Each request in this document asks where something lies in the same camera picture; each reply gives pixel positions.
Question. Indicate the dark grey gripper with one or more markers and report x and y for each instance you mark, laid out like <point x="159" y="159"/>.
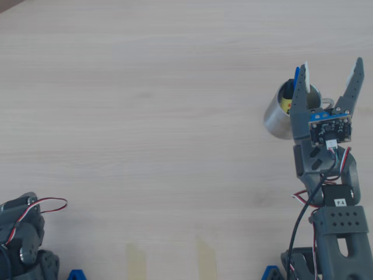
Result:
<point x="299" y="122"/>

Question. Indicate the blue ballpoint pen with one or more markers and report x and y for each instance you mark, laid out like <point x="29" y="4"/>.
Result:
<point x="297" y="76"/>

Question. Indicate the silver metal cup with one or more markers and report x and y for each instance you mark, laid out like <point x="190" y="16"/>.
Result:
<point x="277" y="122"/>

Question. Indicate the yellow highlighter marker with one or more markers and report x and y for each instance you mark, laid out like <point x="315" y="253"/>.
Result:
<point x="287" y="102"/>

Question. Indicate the yellow masking tape strip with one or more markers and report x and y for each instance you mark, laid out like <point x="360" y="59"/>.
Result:
<point x="135" y="262"/>
<point x="205" y="259"/>

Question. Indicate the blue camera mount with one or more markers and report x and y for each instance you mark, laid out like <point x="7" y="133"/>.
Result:
<point x="320" y="116"/>

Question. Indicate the camera circuit board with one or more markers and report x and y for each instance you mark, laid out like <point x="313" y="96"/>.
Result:
<point x="329" y="131"/>

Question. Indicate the blue arm base plate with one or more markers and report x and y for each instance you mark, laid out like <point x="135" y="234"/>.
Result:
<point x="272" y="274"/>
<point x="77" y="275"/>

